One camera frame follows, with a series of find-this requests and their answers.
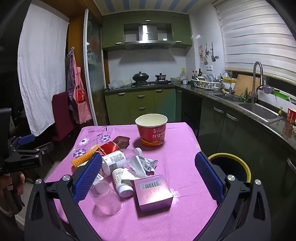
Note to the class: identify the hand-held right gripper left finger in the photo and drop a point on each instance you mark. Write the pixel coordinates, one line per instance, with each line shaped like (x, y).
(89, 178)

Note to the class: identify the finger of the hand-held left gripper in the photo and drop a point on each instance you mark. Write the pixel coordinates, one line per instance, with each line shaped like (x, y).
(27, 160)
(26, 139)

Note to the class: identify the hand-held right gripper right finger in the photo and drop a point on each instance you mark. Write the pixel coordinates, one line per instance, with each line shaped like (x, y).
(208, 178)

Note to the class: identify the orange foam fruit net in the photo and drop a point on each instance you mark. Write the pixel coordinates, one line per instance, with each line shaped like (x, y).
(81, 158)

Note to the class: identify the yellow rimmed trash bin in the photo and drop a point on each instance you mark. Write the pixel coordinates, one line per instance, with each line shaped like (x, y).
(231, 169)

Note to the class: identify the clear plastic cup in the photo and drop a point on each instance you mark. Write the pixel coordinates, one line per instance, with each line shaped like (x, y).
(104, 199)

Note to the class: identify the white pill bottle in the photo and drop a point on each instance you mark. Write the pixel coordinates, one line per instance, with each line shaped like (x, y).
(120, 180)

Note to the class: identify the white plastic jar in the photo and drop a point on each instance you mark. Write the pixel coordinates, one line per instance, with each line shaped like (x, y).
(115, 160)

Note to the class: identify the red soda can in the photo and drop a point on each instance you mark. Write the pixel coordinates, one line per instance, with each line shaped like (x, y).
(108, 147)

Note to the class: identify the brown plastic tray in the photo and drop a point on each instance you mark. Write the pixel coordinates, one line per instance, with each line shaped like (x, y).
(122, 141)

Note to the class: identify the clear plastic bottle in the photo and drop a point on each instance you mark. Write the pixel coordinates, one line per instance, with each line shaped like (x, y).
(133, 154)

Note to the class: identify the silver wrapper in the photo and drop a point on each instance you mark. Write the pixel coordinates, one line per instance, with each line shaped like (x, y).
(143, 165)

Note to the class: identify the pink cardboard box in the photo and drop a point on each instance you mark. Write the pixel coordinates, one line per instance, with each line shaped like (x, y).
(152, 194)

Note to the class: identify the red instant noodle cup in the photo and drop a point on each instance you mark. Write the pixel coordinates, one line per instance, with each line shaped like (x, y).
(151, 134)

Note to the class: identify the person's left hand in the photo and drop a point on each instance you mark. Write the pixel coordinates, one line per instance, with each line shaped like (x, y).
(15, 183)

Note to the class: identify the pink floral tablecloth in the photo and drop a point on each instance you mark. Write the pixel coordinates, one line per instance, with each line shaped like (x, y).
(185, 148)

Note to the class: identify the dark red chair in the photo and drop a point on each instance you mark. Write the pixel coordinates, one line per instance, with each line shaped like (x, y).
(61, 115)

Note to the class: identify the dark base cabinet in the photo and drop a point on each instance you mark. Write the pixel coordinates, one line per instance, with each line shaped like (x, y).
(242, 139)

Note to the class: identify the red checkered apron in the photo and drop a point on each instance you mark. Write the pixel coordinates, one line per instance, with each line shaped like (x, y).
(81, 109)

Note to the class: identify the white hanging sheet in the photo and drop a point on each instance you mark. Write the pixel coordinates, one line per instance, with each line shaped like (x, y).
(41, 69)

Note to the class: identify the purple apron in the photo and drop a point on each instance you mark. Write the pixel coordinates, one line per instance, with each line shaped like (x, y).
(71, 78)

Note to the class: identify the steel sink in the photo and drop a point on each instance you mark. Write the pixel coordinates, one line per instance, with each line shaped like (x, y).
(259, 111)

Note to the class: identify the green leafy plant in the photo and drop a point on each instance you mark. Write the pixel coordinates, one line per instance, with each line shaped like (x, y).
(244, 96)

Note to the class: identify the green base cabinet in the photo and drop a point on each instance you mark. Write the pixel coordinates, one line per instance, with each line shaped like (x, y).
(141, 104)

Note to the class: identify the white dish rack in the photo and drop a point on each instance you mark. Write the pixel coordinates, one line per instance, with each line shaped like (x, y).
(204, 83)

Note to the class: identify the small steel faucet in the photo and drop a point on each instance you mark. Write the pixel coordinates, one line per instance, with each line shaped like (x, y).
(230, 83)

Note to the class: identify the glass sliding door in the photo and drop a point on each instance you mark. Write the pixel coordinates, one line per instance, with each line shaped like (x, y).
(94, 69)

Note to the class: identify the white plastic bags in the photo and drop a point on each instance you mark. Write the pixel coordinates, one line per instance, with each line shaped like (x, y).
(119, 84)

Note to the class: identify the white enamel mug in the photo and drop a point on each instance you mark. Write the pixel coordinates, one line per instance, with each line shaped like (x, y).
(184, 82)

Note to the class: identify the yellow sink holder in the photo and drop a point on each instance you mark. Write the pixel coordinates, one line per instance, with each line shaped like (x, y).
(229, 80)

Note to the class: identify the wooden cutting board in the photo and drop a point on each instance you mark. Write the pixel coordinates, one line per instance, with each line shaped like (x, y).
(244, 84)

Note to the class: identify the red paper cup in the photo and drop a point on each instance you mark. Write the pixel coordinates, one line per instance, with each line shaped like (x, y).
(291, 115)

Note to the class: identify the plastic jug with yellow lid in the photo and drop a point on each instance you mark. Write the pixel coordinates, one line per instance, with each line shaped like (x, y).
(183, 76)

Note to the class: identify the dark sauce bottle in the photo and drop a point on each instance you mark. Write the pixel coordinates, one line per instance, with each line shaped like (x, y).
(199, 73)

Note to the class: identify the tall steel faucet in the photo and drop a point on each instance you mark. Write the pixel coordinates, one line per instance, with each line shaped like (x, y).
(254, 78)

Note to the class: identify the gas stove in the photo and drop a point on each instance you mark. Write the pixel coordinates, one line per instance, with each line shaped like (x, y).
(152, 83)

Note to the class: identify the green sink holder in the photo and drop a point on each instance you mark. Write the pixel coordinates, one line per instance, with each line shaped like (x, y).
(281, 93)

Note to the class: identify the small steel pot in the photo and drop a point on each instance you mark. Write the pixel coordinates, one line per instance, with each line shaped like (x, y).
(161, 77)

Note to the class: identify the black wok with lid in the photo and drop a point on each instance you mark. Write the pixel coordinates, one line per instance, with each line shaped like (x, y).
(140, 77)

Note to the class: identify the black hanging spatula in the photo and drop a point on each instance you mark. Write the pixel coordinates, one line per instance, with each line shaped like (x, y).
(213, 58)

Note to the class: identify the white window blind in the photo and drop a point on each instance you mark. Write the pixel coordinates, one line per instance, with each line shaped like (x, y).
(254, 41)

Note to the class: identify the steel range hood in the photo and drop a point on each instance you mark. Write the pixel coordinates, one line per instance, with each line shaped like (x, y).
(148, 34)

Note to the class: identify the white wall socket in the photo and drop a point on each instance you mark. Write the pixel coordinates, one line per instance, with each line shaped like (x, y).
(209, 68)

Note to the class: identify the green wall cabinet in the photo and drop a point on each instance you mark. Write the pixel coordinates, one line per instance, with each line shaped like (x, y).
(113, 32)

